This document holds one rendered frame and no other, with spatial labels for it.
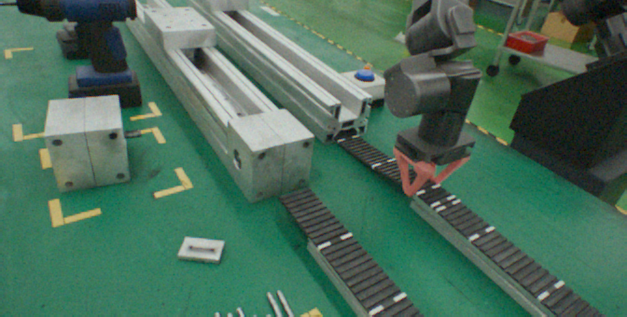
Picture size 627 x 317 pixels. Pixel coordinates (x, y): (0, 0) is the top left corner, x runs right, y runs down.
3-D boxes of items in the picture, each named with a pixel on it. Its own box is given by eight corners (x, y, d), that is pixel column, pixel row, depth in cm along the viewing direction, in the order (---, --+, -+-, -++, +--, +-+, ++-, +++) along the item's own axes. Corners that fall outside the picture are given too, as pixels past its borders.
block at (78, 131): (147, 178, 61) (141, 125, 56) (60, 193, 56) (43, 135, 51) (142, 143, 68) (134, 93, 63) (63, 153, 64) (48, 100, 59)
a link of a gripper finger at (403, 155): (382, 185, 63) (396, 134, 58) (414, 173, 66) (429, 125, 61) (412, 212, 58) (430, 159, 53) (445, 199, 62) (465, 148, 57)
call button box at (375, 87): (383, 106, 91) (389, 81, 88) (350, 114, 86) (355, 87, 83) (362, 91, 97) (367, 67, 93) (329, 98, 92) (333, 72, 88)
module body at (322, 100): (365, 134, 80) (373, 96, 75) (323, 144, 75) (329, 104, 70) (216, 16, 134) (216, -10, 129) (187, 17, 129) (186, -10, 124)
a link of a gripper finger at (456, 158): (394, 180, 64) (408, 130, 59) (425, 170, 68) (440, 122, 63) (424, 207, 59) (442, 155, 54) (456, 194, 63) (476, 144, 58)
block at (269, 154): (320, 182, 65) (327, 132, 60) (250, 204, 59) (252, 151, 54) (293, 153, 71) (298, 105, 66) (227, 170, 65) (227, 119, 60)
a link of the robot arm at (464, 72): (494, 67, 51) (459, 51, 55) (457, 74, 48) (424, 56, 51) (476, 115, 55) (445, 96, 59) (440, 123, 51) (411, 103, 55)
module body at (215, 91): (281, 156, 70) (285, 114, 65) (227, 170, 65) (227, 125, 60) (158, 19, 124) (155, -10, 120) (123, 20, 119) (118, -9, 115)
